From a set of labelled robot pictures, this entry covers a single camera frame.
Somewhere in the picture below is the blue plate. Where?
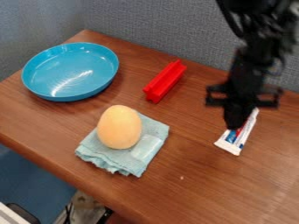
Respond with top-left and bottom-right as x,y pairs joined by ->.
21,42 -> 118,102

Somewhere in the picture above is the clear small plastic piece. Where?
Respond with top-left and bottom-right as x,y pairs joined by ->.
130,135 -> 162,163

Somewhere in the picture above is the white toothpaste tube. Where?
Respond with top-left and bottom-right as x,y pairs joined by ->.
213,108 -> 259,156

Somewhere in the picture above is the light blue folded cloth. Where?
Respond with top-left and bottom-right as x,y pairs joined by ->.
74,114 -> 169,178

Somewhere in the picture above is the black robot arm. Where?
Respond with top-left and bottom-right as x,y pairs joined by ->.
205,0 -> 299,130

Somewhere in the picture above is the grey equipment under table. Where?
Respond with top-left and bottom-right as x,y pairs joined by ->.
0,191 -> 114,224

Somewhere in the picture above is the red plastic block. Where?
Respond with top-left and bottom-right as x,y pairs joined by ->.
142,59 -> 187,103

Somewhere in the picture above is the orange egg-shaped sponge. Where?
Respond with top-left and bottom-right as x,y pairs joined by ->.
97,105 -> 142,150

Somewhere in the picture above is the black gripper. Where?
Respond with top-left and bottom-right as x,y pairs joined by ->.
205,49 -> 283,130

